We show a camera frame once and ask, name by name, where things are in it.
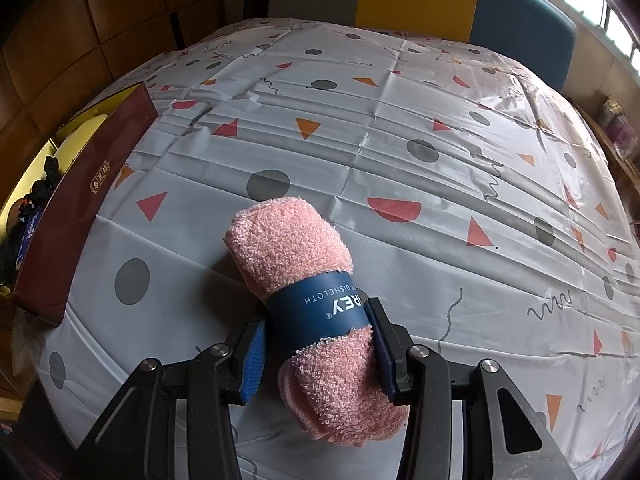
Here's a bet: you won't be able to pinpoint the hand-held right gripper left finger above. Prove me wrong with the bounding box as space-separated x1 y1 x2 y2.
65 317 269 480

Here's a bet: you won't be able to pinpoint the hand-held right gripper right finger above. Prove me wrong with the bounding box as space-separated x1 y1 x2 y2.
365 302 576 480

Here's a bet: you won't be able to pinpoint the pink towel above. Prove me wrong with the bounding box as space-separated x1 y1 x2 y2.
223 199 412 443

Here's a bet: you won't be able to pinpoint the maroon gift box gold interior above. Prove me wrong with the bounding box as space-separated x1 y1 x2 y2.
0 82 158 328

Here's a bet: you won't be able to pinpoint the blue tissue packet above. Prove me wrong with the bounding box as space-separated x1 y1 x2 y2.
15 212 46 271

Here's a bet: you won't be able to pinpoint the black wig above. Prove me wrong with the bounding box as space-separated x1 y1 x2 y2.
0 222 26 291

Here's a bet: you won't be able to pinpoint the white sponge block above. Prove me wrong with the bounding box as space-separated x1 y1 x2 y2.
52 130 103 168

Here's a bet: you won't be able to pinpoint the black scrunchie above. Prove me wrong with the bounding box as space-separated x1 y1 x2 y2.
30 155 63 208

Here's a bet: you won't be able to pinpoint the wooden side desk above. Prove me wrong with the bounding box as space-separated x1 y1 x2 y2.
575 100 640 241

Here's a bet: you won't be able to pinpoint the pink boxes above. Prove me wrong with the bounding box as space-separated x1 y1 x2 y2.
600 95 638 156

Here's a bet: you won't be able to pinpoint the wooden wardrobe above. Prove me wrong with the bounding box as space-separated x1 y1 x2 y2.
0 0 273 126

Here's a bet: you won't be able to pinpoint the window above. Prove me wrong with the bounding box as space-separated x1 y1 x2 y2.
500 0 640 61

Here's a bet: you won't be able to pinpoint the black narrow post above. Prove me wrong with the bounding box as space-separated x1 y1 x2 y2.
169 11 188 52

